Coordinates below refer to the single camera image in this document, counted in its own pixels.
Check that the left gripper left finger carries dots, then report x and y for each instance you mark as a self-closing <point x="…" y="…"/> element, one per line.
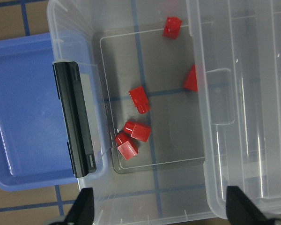
<point x="82" y="211"/>

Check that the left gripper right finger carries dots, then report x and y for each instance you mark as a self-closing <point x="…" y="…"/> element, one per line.
<point x="240" y="210"/>

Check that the red block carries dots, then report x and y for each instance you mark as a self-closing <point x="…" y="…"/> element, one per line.
<point x="138" y="131"/>
<point x="172" y="27"/>
<point x="190" y="82"/>
<point x="126" y="146"/>
<point x="139" y="99"/>

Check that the clear plastic box lid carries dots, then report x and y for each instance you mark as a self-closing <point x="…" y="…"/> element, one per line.
<point x="237" y="50"/>

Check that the blue plastic tray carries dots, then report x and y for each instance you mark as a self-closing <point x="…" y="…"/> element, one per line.
<point x="33" y="135"/>

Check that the clear plastic storage box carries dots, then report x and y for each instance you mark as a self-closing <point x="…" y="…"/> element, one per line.
<point x="164" y="183"/>

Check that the black box latch handle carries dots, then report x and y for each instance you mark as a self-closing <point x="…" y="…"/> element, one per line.
<point x="70" y="93"/>

